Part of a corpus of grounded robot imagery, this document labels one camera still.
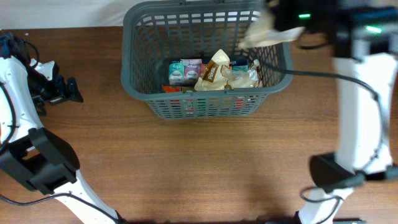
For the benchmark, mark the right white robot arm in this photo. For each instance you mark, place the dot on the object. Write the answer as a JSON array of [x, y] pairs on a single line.
[[363, 35]]

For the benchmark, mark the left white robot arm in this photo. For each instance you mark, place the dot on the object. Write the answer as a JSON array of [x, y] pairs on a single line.
[[31, 154]]

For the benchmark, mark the beige paper pouch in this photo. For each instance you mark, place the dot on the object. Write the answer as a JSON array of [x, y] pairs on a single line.
[[262, 33]]

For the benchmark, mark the brown white snack bag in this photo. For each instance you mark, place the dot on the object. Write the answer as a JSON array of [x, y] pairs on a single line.
[[219, 76]]

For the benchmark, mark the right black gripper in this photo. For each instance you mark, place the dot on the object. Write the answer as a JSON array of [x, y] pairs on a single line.
[[283, 12]]

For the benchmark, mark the red spaghetti packet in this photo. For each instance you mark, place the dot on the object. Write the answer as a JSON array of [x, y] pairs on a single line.
[[184, 89]]

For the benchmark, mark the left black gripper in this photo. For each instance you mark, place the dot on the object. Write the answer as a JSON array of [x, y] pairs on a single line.
[[60, 93]]

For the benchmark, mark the grey plastic shopping basket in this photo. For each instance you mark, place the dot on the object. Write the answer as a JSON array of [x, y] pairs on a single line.
[[158, 32]]

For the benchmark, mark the tissue multipack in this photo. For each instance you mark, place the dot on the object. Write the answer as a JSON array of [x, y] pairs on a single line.
[[185, 72]]

